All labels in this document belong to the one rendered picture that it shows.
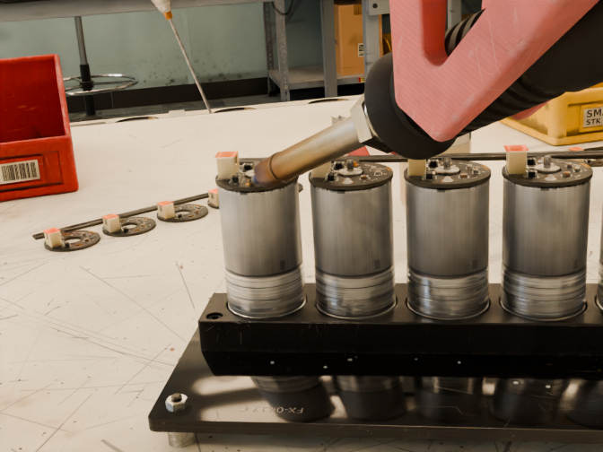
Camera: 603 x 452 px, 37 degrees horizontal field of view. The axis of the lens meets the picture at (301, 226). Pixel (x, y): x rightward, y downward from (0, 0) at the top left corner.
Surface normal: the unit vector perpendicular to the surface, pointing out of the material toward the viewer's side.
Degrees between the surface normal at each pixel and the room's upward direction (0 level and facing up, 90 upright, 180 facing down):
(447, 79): 99
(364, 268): 90
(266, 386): 0
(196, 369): 0
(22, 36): 90
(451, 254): 90
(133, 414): 0
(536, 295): 90
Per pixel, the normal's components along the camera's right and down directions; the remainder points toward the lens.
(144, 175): -0.06, -0.94
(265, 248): 0.16, 0.32
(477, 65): -0.82, 0.37
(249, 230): -0.27, 0.33
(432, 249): -0.51, 0.32
